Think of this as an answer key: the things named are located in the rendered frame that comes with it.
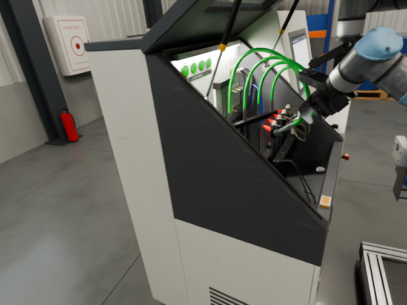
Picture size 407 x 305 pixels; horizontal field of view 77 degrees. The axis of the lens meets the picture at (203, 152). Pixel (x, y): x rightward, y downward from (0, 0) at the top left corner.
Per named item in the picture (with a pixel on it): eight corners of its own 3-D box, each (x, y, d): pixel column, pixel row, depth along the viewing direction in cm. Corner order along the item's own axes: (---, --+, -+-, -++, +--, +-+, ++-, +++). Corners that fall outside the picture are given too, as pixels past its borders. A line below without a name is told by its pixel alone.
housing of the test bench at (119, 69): (193, 326, 145) (142, 38, 78) (154, 305, 158) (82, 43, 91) (267, 192, 251) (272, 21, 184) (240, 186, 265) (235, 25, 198)
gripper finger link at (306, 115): (301, 132, 84) (317, 118, 76) (290, 117, 86) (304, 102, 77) (307, 127, 85) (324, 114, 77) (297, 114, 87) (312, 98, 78)
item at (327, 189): (322, 258, 85) (328, 221, 78) (308, 254, 87) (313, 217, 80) (338, 169, 132) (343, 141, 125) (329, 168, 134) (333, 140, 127)
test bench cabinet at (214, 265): (300, 387, 117) (320, 268, 82) (192, 327, 144) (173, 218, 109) (321, 268, 170) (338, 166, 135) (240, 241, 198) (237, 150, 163)
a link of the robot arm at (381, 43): (398, 61, 50) (362, 36, 51) (361, 92, 60) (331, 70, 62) (415, 39, 52) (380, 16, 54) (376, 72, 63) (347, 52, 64)
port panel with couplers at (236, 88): (236, 121, 134) (234, 60, 121) (230, 121, 136) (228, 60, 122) (244, 114, 144) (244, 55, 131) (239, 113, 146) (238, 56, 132)
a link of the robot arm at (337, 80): (331, 65, 62) (355, 53, 64) (321, 77, 67) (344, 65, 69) (351, 89, 60) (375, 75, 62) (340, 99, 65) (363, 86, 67)
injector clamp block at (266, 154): (279, 192, 113) (281, 161, 106) (257, 187, 118) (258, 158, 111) (295, 158, 139) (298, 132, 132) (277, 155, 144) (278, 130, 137)
